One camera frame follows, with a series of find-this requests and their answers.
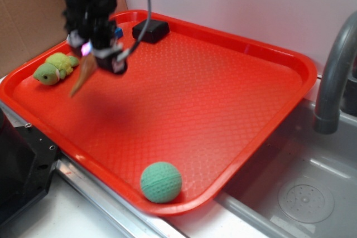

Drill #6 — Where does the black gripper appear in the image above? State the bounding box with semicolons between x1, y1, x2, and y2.
64;0;128;75

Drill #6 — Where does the tan spiral sea shell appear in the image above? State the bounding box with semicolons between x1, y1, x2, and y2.
69;54;98;98

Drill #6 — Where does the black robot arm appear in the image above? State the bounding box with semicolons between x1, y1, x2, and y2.
63;0;128;75

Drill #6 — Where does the blue rectangular block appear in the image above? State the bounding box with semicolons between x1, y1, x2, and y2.
114;27;123;39

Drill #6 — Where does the green plush turtle toy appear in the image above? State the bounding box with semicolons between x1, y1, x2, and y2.
33;52;79;86

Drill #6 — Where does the black rounded square block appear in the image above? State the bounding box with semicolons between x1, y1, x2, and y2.
132;20;170;43

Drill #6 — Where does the brown cardboard panel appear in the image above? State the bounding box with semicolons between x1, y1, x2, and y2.
1;0;66;76

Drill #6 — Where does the red plastic tray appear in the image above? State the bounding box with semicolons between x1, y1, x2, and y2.
1;14;317;216

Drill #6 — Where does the green textured ball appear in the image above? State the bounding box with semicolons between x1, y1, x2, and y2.
140;162;182;203

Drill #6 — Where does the grey sink faucet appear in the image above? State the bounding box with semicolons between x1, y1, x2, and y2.
313;12;356;134

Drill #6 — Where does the grey plastic sink basin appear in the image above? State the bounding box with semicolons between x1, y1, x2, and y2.
216;101;356;237

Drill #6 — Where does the grey braided cable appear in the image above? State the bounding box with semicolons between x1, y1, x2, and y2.
117;0;153;62

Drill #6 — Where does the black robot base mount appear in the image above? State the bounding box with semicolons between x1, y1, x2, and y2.
1;111;59;226

